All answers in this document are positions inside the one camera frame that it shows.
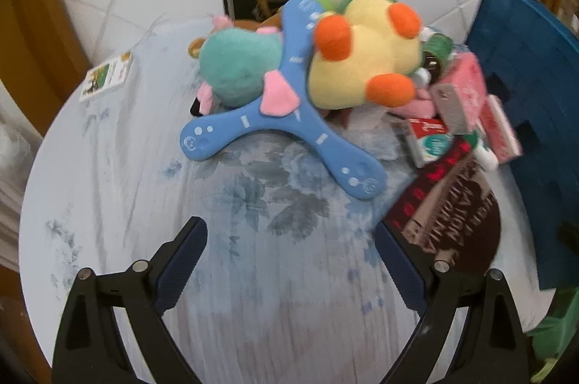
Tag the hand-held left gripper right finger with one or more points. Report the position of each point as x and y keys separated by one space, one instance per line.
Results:
x=398 y=262

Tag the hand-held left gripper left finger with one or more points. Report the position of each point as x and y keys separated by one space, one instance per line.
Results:
x=181 y=271

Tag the red teal medicine box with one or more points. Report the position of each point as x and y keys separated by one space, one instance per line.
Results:
x=427 y=144

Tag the pink plush toy red outfit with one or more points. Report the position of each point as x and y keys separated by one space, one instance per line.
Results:
x=418 y=106

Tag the round floral cloth desktop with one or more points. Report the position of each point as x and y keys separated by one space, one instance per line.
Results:
x=135 y=167

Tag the white bottle teal label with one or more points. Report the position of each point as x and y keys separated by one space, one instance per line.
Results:
x=486 y=155

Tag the red white striped pack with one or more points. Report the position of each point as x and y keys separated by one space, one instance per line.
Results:
x=500 y=130

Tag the green cloth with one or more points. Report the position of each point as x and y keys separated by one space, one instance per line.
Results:
x=556 y=334

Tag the pink white tissue pack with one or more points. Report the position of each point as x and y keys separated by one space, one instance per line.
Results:
x=466 y=81

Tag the white curtain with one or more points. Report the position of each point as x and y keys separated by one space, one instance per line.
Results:
x=18 y=167

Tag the yellow plush toy orange feet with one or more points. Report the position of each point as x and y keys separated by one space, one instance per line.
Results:
x=357 y=67

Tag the white printed card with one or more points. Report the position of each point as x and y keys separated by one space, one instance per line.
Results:
x=106 y=76

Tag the teal plush toy pink ears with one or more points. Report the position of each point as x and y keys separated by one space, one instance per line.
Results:
x=235 y=63

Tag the brown plush toy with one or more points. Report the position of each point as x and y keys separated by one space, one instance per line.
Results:
x=197 y=45

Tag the blue plastic crate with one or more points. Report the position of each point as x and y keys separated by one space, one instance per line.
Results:
x=529 y=72

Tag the blue three-armed boomerang toy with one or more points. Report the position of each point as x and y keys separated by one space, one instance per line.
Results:
x=294 y=49

